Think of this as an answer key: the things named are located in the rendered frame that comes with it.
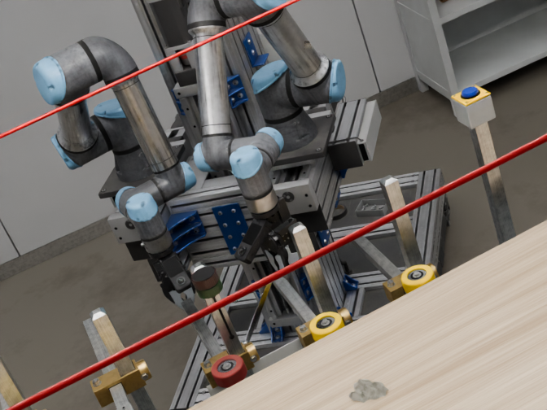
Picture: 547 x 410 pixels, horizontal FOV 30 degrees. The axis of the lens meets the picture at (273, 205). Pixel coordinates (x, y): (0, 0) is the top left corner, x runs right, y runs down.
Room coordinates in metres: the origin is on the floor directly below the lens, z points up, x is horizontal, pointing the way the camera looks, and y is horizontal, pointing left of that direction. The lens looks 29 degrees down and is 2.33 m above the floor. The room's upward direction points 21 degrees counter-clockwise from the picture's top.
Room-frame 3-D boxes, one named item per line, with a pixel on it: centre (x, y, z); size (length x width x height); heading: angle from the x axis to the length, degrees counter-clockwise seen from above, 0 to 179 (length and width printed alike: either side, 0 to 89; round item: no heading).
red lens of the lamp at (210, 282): (1.98, 0.20, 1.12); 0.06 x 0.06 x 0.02
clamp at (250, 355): (2.01, 0.24, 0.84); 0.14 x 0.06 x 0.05; 101
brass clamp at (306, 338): (2.06, -0.01, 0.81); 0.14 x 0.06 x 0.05; 101
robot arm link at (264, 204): (2.15, 0.02, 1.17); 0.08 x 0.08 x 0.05
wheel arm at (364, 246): (2.19, -0.22, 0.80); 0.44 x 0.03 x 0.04; 11
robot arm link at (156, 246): (2.37, 0.32, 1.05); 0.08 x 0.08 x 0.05
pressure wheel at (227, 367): (1.93, 0.24, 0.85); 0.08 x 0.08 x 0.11
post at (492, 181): (2.17, -0.53, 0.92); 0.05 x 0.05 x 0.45; 11
